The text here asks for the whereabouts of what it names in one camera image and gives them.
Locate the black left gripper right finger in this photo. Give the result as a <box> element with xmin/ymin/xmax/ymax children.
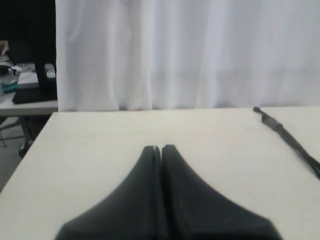
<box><xmin>161</xmin><ymin>145</ymin><xmax>282</xmax><ymax>240</ymax></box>

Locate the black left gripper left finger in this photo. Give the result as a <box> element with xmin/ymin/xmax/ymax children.
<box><xmin>56</xmin><ymin>146</ymin><xmax>162</xmax><ymax>240</ymax></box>

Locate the black rope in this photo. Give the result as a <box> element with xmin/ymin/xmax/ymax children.
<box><xmin>252</xmin><ymin>106</ymin><xmax>320</xmax><ymax>180</ymax></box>

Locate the grey side table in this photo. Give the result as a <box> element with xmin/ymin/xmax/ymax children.
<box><xmin>0</xmin><ymin>56</ymin><xmax>59</xmax><ymax>158</ymax></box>

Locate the white backdrop curtain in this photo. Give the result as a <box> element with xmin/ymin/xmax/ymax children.
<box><xmin>55</xmin><ymin>0</ymin><xmax>320</xmax><ymax>111</ymax></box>

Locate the black monitor stand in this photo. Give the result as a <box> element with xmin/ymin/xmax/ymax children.
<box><xmin>8</xmin><ymin>37</ymin><xmax>58</xmax><ymax>105</ymax></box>

